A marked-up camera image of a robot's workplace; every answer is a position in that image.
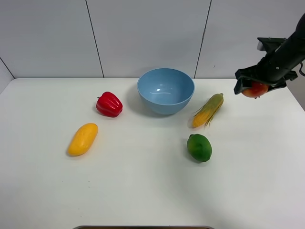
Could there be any green lime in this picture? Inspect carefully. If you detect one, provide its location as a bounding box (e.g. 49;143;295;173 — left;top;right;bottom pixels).
186;134;212;162

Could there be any light blue plastic bowl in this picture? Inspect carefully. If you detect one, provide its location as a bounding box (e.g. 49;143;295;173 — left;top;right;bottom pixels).
137;68;195;115

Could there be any red apple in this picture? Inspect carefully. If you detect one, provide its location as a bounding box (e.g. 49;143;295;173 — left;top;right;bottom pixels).
242;81;269;99

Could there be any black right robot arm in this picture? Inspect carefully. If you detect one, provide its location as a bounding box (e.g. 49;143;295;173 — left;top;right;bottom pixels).
234;16;305;94

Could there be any corn cob with husk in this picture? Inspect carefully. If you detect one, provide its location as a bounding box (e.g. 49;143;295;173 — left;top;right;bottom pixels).
192;93;224;128

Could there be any red bell pepper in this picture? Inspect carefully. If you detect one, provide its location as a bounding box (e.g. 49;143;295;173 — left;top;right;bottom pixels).
96;92;123;117

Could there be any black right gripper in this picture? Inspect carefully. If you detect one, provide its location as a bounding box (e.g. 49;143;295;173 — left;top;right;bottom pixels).
234;40;305;95

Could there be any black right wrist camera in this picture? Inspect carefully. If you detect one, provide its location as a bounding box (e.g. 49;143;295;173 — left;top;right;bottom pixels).
257;37;286;53

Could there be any yellow mango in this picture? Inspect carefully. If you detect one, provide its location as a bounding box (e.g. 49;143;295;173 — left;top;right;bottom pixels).
67;123;98;156

